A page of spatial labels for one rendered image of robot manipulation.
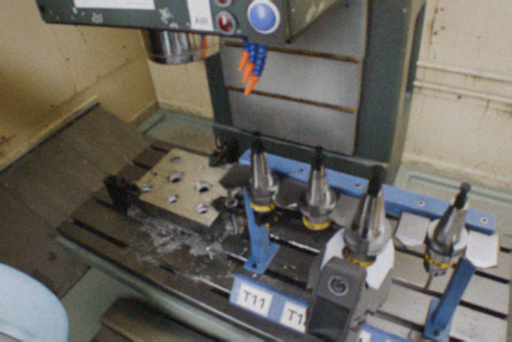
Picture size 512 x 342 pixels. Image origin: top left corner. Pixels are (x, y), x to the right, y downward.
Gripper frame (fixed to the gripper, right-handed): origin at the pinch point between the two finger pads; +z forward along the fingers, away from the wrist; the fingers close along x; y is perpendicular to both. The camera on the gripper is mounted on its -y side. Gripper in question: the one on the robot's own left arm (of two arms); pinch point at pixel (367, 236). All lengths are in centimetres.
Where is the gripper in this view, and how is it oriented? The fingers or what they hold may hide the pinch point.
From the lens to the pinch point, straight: 56.4
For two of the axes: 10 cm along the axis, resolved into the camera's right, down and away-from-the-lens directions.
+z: 4.9, -6.1, 6.3
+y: 1.0, 7.5, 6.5
